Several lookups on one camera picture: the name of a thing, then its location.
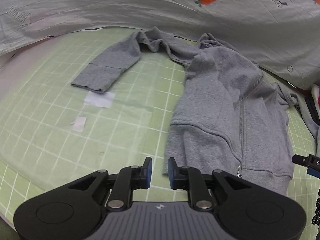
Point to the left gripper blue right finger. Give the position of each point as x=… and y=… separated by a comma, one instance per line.
x=174, y=174

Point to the grey zip hoodie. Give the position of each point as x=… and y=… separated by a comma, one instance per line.
x=229, y=117

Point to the grey carrot print sheet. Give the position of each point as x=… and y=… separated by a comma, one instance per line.
x=282, y=36

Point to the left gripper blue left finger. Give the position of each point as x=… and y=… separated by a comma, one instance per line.
x=146, y=173

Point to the black folded garment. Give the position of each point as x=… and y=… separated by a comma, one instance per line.
x=312, y=109

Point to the large white tape piece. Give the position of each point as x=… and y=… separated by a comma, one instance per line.
x=99, y=100

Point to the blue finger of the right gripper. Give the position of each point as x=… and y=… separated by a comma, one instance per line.
x=313, y=173

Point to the small white tape piece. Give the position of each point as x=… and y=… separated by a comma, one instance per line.
x=78, y=124

